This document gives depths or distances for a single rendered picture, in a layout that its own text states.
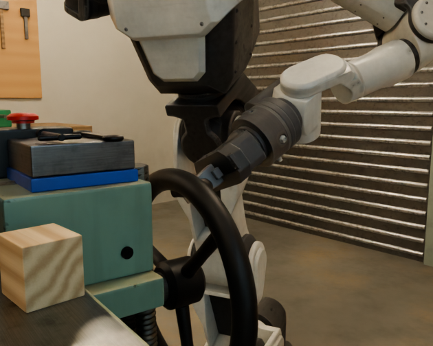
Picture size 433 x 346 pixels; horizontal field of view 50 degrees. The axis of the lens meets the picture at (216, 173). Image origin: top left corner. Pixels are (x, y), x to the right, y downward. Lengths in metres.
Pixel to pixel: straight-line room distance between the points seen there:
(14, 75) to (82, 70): 0.59
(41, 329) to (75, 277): 0.05
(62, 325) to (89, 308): 0.03
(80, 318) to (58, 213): 0.13
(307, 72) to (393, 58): 0.16
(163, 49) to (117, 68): 3.49
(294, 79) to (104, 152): 0.39
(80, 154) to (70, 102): 3.77
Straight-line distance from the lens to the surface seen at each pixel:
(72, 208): 0.43
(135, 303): 0.45
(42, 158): 0.42
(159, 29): 0.93
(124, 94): 4.46
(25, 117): 0.50
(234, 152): 0.63
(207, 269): 1.22
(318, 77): 0.74
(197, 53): 0.92
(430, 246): 3.25
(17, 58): 4.03
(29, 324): 0.33
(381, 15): 0.90
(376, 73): 0.83
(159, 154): 4.71
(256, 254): 1.20
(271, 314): 1.61
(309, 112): 0.75
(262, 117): 0.70
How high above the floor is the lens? 1.04
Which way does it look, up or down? 9 degrees down
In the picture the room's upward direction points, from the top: straight up
